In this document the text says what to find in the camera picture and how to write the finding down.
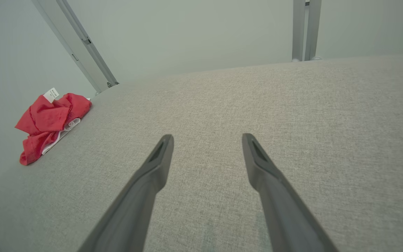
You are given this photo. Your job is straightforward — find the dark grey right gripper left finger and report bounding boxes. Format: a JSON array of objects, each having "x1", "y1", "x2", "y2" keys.
[{"x1": 77, "y1": 134, "x2": 175, "y2": 252}]

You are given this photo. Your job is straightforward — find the grey metal partition frame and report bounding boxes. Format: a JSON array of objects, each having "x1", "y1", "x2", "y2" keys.
[{"x1": 31, "y1": 0, "x2": 120, "y2": 94}]

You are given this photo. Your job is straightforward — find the grey partition post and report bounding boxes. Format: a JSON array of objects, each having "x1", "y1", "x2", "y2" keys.
[
  {"x1": 304, "y1": 0, "x2": 323, "y2": 61},
  {"x1": 291, "y1": 0, "x2": 306, "y2": 62}
]

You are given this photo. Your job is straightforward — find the red jersey with white label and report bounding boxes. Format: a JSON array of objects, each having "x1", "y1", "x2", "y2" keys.
[{"x1": 15, "y1": 87, "x2": 93, "y2": 166}]

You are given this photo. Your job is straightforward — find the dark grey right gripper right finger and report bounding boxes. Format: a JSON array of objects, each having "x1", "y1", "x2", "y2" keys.
[{"x1": 242, "y1": 133, "x2": 339, "y2": 252}]

